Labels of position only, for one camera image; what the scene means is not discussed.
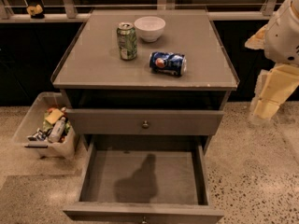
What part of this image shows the blue pepsi can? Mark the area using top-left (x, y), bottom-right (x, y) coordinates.
top-left (149, 51), bottom-right (187, 77)

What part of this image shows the white ceramic bowl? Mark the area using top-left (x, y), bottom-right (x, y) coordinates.
top-left (134, 16), bottom-right (165, 42)

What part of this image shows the grey drawer cabinet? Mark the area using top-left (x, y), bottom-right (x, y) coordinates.
top-left (50, 8), bottom-right (240, 154)

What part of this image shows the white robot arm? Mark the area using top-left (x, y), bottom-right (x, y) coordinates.
top-left (245, 0), bottom-right (299, 120)

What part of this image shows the metal window railing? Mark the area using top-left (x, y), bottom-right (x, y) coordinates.
top-left (0, 0), bottom-right (284, 22)

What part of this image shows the yellow sponge in bin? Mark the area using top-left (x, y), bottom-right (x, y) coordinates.
top-left (45, 109), bottom-right (64, 124)

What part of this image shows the grey drawer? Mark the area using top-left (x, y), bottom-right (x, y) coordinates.
top-left (67, 109), bottom-right (223, 135)
top-left (64, 135), bottom-right (224, 224)

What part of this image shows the green soda can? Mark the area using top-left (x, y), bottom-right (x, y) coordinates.
top-left (117, 22), bottom-right (137, 61)

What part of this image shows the clear plastic storage bin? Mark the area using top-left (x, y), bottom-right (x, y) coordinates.
top-left (13, 92), bottom-right (78, 159)

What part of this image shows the yellow black toy on ledge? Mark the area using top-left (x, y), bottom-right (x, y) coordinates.
top-left (26, 5), bottom-right (44, 19)

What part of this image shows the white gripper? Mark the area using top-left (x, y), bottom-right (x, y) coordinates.
top-left (245, 0), bottom-right (299, 124)

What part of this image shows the grey top drawer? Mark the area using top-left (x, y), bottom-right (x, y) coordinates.
top-left (67, 109), bottom-right (223, 135)

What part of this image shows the plastic water bottle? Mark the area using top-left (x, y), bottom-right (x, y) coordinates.
top-left (48, 117), bottom-right (66, 143)

